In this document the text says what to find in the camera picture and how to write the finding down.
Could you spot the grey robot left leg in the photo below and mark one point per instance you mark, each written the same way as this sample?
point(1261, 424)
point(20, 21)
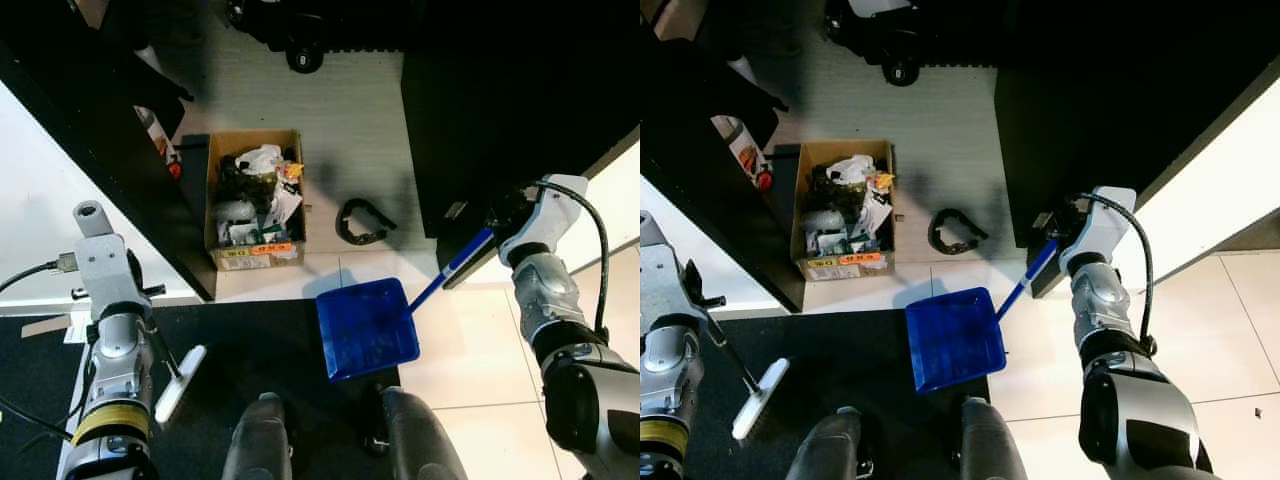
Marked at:
point(258, 440)
point(825, 450)

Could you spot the black floor mat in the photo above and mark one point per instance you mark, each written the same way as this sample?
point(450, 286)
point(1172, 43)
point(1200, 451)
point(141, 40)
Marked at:
point(260, 340)
point(830, 370)

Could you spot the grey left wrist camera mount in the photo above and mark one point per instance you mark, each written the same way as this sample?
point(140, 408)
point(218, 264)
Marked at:
point(665, 275)
point(105, 265)

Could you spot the cardboard box with rubbish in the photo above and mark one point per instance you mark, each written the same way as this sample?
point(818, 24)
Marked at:
point(260, 255)
point(845, 268)

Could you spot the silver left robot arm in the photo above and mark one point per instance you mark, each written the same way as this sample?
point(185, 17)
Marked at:
point(670, 370)
point(115, 370)

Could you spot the blue plastic dustpan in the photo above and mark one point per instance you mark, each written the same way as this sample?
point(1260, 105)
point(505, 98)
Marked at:
point(955, 340)
point(365, 330)

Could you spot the white brush with black rod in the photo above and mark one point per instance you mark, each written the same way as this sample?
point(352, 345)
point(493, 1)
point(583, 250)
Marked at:
point(180, 385)
point(760, 400)

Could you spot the grey robot leg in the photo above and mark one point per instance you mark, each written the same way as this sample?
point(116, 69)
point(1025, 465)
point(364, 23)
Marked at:
point(825, 450)
point(995, 445)
point(420, 440)
point(258, 440)

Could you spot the black office chair base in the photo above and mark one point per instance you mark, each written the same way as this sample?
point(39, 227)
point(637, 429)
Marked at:
point(303, 58)
point(900, 70)

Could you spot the black cabinet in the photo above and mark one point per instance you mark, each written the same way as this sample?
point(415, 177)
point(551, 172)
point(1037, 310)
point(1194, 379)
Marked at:
point(1060, 130)
point(470, 130)

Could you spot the brown cardboard scrap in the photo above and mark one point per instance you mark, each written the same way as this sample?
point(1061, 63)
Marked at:
point(45, 327)

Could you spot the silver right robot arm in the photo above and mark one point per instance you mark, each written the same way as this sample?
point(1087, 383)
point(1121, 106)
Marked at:
point(1100, 300)
point(545, 300)

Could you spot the grey robot right leg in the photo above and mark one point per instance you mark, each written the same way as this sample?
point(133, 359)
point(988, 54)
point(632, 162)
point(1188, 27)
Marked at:
point(420, 440)
point(995, 445)

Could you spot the crumpled white paper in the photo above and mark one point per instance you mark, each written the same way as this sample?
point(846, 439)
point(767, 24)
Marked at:
point(852, 168)
point(260, 158)

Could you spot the white red printed container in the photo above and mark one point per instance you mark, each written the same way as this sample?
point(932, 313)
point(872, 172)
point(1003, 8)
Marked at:
point(740, 145)
point(160, 132)

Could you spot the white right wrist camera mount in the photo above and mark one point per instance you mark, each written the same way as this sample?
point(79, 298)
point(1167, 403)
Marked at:
point(550, 215)
point(1105, 225)

